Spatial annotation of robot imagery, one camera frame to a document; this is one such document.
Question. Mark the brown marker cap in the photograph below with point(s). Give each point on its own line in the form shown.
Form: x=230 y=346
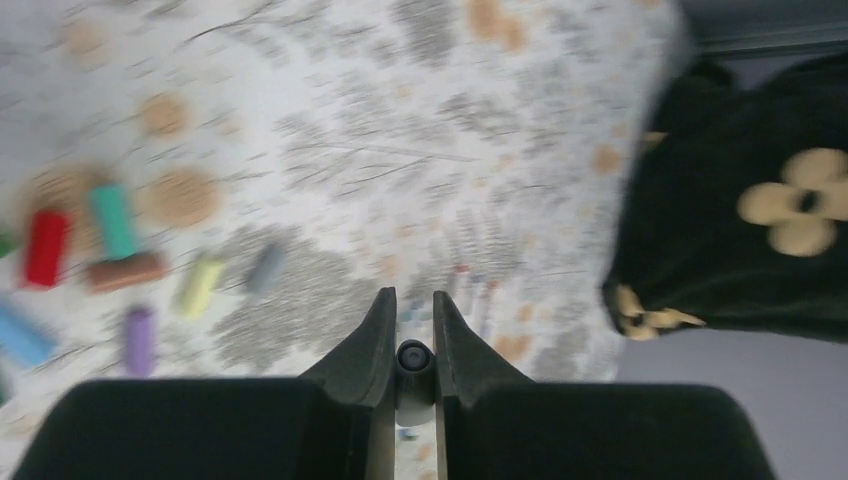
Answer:
x=113 y=275

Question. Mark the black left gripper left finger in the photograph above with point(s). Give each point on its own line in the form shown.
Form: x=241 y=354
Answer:
x=334 y=421

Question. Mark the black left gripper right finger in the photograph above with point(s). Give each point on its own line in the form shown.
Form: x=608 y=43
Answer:
x=493 y=422

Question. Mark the pale yellow marker cap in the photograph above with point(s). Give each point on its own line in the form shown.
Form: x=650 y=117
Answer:
x=199 y=287

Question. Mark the red marker cap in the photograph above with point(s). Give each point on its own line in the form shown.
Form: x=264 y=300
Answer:
x=46 y=248

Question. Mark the green cap red-end marker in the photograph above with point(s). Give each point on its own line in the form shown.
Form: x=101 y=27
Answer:
x=458 y=282

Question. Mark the black floral plush pillow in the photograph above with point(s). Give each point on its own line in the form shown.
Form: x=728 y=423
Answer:
x=735 y=215

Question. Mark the purple marker cap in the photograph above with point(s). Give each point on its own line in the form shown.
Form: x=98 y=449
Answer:
x=139 y=354

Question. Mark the floral table mat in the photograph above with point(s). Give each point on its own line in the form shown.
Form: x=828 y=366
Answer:
x=381 y=143

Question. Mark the green marker cap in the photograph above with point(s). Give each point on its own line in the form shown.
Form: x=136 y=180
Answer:
x=8 y=243

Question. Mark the light blue marker cap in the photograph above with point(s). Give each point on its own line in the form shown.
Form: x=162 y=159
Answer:
x=22 y=340

